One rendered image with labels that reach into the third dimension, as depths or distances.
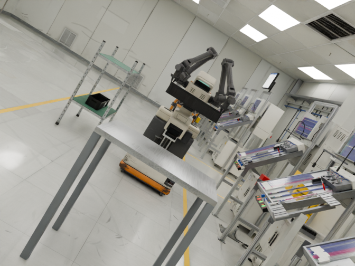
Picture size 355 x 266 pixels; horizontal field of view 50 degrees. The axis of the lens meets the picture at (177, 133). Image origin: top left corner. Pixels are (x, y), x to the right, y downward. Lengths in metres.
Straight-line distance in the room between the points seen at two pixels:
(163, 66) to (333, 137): 7.80
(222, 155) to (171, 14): 5.51
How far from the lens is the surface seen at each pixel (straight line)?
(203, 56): 3.81
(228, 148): 7.92
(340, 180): 3.56
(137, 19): 12.02
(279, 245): 3.11
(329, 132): 4.87
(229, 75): 3.80
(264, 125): 7.97
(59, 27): 12.48
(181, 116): 4.03
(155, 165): 1.85
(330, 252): 2.53
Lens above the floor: 1.22
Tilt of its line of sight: 8 degrees down
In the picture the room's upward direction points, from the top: 32 degrees clockwise
